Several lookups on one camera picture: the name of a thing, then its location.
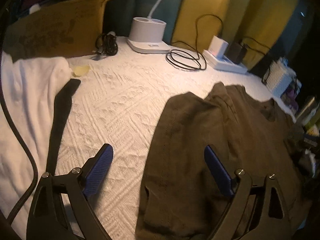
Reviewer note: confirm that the white desk lamp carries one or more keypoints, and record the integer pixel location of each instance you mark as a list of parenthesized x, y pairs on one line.
[(146, 34)]

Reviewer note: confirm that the white power strip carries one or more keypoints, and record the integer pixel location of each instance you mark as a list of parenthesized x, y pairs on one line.
[(224, 64)]

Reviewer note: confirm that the cardboard box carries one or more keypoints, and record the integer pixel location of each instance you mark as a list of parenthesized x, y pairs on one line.
[(67, 29)]

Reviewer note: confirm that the purple cloth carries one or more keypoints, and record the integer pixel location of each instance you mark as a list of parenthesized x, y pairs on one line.
[(289, 98)]

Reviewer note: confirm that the yellow curtain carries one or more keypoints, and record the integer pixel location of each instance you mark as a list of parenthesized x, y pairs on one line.
[(259, 23)]

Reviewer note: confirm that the white charger adapter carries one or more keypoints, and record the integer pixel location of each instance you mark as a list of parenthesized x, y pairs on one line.
[(217, 47)]

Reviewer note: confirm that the black charger adapter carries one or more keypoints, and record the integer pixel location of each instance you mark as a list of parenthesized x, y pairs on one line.
[(236, 52)]

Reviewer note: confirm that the brown t-shirt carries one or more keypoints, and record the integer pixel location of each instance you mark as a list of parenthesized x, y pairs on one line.
[(179, 198)]

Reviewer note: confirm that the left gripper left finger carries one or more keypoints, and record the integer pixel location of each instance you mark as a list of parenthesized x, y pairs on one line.
[(48, 217)]

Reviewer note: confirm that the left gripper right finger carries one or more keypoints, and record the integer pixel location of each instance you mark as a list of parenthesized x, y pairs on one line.
[(256, 207)]

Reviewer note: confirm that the white plastic basket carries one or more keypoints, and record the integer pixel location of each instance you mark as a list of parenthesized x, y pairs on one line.
[(278, 76)]

